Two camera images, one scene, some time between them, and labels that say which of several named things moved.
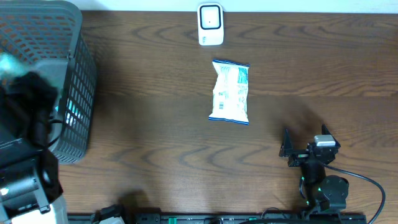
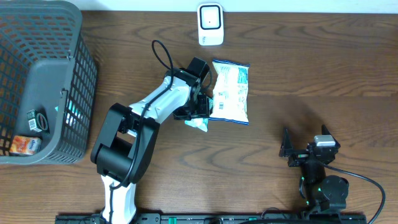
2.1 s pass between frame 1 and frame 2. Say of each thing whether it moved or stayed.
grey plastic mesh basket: stayed
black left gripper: moved
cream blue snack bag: stayed
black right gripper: stayed
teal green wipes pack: moved
